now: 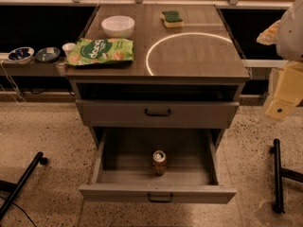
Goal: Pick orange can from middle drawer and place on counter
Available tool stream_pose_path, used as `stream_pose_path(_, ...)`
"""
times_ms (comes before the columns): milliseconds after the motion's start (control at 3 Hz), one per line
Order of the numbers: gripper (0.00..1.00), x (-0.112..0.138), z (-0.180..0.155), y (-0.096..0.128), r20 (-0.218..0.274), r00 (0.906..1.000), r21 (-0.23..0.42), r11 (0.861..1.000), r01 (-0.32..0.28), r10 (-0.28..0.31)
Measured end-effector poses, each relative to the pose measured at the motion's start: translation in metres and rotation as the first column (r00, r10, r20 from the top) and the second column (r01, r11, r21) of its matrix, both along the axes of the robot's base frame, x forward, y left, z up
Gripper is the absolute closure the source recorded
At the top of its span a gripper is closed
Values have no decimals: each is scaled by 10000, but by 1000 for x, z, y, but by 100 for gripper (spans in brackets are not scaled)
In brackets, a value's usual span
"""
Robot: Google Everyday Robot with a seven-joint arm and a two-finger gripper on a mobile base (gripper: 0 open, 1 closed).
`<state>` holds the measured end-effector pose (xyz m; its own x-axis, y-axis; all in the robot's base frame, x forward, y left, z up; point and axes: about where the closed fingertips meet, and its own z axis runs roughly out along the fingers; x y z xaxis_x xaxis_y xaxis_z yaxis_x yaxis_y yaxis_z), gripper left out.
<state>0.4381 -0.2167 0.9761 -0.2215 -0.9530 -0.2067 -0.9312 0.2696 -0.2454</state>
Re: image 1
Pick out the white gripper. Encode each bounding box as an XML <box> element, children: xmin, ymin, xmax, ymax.
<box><xmin>257</xmin><ymin>20</ymin><xmax>303</xmax><ymax>121</ymax></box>

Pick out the orange soda can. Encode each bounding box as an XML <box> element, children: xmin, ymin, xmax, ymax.
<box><xmin>152</xmin><ymin>150</ymin><xmax>167</xmax><ymax>176</ymax></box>

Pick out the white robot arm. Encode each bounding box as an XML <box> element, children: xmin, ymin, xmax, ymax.
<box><xmin>257</xmin><ymin>0</ymin><xmax>303</xmax><ymax>120</ymax></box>

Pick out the grey drawer cabinet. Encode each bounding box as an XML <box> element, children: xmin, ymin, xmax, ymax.
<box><xmin>66</xmin><ymin>4</ymin><xmax>249</xmax><ymax>144</ymax></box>

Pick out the open grey middle drawer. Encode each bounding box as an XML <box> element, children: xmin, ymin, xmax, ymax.
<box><xmin>80</xmin><ymin>128</ymin><xmax>236</xmax><ymax>204</ymax></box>

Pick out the closed grey top drawer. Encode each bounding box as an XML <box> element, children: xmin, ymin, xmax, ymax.
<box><xmin>76</xmin><ymin>99</ymin><xmax>239</xmax><ymax>129</ymax></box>

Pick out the black stand leg right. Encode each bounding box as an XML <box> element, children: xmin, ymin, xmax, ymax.
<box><xmin>270</xmin><ymin>138</ymin><xmax>303</xmax><ymax>214</ymax></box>

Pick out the black stand leg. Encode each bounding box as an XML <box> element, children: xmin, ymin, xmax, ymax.
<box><xmin>0</xmin><ymin>152</ymin><xmax>48</xmax><ymax>219</ymax></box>
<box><xmin>270</xmin><ymin>138</ymin><xmax>303</xmax><ymax>214</ymax></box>

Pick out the green yellow sponge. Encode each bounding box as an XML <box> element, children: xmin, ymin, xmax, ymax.
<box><xmin>161</xmin><ymin>10</ymin><xmax>184</xmax><ymax>28</ymax></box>

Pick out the white bowl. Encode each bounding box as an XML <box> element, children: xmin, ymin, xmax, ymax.
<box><xmin>101</xmin><ymin>15</ymin><xmax>134</xmax><ymax>39</ymax></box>

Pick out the green chip bag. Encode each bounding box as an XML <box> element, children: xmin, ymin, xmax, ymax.
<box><xmin>67</xmin><ymin>38</ymin><xmax>134</xmax><ymax>66</ymax></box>

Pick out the small white cup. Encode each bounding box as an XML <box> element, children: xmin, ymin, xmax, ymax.
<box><xmin>62</xmin><ymin>43</ymin><xmax>76</xmax><ymax>57</ymax></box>

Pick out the dark grey bowl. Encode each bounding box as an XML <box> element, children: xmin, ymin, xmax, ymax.
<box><xmin>35</xmin><ymin>47</ymin><xmax>61</xmax><ymax>63</ymax></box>

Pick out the blue patterned bowl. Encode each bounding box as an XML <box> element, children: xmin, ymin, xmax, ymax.
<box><xmin>9</xmin><ymin>46</ymin><xmax>34</xmax><ymax>64</ymax></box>

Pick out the black stand leg left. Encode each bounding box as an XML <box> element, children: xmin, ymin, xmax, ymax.
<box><xmin>0</xmin><ymin>152</ymin><xmax>48</xmax><ymax>219</ymax></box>

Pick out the black top drawer handle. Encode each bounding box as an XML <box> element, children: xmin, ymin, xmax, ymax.
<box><xmin>144</xmin><ymin>109</ymin><xmax>171</xmax><ymax>117</ymax></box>

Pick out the black drawer handle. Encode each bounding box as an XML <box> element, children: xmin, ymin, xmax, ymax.
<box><xmin>144</xmin><ymin>109</ymin><xmax>171</xmax><ymax>117</ymax></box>
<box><xmin>148</xmin><ymin>193</ymin><xmax>173</xmax><ymax>203</ymax></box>

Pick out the black middle drawer handle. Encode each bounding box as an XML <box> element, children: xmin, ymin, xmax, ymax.
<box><xmin>148</xmin><ymin>193</ymin><xmax>173</xmax><ymax>203</ymax></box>

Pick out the white cable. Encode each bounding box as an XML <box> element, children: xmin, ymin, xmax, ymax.
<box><xmin>0</xmin><ymin>60</ymin><xmax>27</xmax><ymax>103</ymax></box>

